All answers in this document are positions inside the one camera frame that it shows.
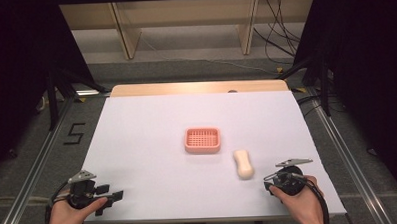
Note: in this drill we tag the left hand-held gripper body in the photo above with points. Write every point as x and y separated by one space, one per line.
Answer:
81 192

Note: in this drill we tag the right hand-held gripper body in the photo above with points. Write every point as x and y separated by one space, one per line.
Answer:
290 182

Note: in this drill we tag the cream soap bar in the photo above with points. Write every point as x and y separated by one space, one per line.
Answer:
243 165

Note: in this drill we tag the pink soap dish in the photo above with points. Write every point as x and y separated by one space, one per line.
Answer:
203 149

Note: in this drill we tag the person's right hand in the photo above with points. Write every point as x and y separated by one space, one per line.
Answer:
303 208

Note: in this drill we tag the person's left hand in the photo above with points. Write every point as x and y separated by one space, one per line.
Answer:
65 218

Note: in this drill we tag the white table sheet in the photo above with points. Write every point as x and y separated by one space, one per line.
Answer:
148 150

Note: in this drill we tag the black metal stand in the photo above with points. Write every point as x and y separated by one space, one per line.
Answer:
324 87
52 97

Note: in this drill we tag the black curtain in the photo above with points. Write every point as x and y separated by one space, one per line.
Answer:
368 69
18 65

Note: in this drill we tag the wooden shelf unit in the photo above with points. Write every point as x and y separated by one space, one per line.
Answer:
130 37

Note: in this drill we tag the aluminium floor rail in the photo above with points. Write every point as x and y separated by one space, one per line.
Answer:
38 157
348 153

